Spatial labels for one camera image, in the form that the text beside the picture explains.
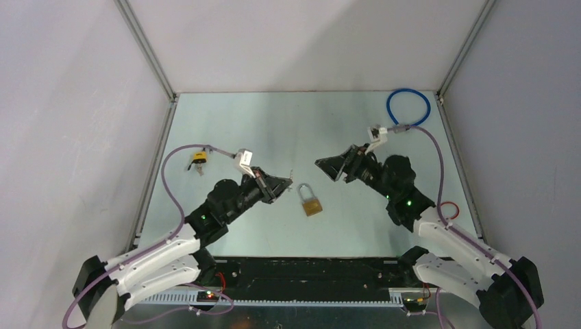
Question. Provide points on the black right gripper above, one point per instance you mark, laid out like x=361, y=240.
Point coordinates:
x=347, y=163

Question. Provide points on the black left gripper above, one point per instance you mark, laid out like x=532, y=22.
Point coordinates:
x=270, y=187

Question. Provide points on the silver key bunch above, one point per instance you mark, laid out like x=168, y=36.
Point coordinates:
x=290, y=186

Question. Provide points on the brass padlock silver shackle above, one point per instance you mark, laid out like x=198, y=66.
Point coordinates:
x=309, y=201

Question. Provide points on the yellow padlock black shackle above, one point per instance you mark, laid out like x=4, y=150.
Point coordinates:
x=199, y=158

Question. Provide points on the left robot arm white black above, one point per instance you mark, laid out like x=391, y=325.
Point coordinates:
x=182, y=256

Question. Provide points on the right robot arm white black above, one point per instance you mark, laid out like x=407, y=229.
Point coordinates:
x=507, y=292

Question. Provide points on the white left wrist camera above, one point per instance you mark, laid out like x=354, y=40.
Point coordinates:
x=242, y=162

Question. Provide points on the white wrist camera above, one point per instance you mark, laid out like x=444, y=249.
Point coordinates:
x=242, y=162
x=378, y=137

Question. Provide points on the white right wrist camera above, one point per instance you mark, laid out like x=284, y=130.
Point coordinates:
x=378, y=137

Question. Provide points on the blue cable lock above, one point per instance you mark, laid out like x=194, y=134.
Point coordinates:
x=407, y=107

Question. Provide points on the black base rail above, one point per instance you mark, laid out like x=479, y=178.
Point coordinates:
x=310, y=279

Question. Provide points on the grey slotted cable duct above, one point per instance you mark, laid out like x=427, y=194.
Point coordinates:
x=201, y=298

